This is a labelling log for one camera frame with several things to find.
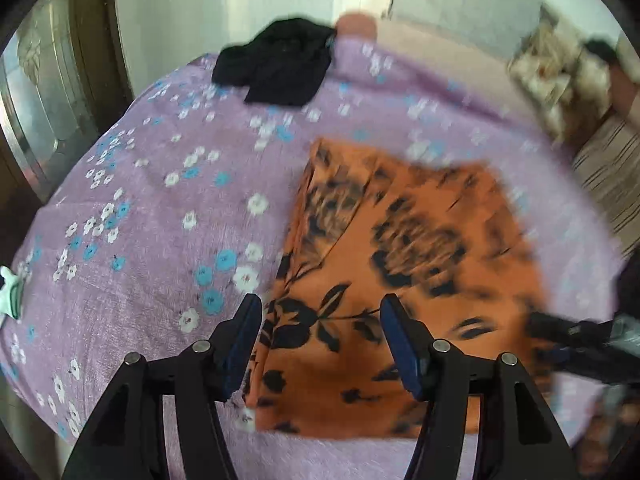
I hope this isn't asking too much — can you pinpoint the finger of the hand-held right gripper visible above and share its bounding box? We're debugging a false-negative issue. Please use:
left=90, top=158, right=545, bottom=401
left=549, top=346, right=618, bottom=387
left=527, top=311, right=618, bottom=349

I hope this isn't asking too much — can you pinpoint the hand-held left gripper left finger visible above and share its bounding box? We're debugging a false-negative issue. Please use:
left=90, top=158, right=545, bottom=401
left=62, top=293, right=264, bottom=480

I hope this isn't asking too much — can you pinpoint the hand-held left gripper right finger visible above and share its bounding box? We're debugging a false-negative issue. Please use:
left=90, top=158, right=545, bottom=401
left=379, top=293, right=573, bottom=480

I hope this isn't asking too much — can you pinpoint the orange black floral garment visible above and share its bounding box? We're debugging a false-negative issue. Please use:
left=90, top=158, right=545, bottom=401
left=242, top=137, right=557, bottom=439

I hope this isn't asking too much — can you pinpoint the purple floral bedsheet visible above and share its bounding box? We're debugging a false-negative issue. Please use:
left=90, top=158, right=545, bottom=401
left=0, top=40, right=628, bottom=480

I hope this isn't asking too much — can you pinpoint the striped beige cloth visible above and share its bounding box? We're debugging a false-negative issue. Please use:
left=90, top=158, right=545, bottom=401
left=571, top=109, right=640, bottom=257

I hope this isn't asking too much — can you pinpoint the green white clip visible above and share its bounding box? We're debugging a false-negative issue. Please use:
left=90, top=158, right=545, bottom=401
left=0, top=265, right=27, bottom=322

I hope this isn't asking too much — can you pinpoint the beige floral blanket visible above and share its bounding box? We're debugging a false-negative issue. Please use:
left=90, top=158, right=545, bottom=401
left=506, top=19, right=615, bottom=147

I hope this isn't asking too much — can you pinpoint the black cloth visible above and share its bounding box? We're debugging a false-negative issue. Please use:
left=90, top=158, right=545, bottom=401
left=211, top=17, right=337, bottom=107

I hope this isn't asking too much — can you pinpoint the pink plain cloth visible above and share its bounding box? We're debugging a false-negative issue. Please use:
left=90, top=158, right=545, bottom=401
left=334, top=10, right=543, bottom=128

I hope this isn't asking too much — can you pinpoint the wooden glass door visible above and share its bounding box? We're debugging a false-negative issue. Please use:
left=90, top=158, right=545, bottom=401
left=0, top=0, right=133, bottom=211

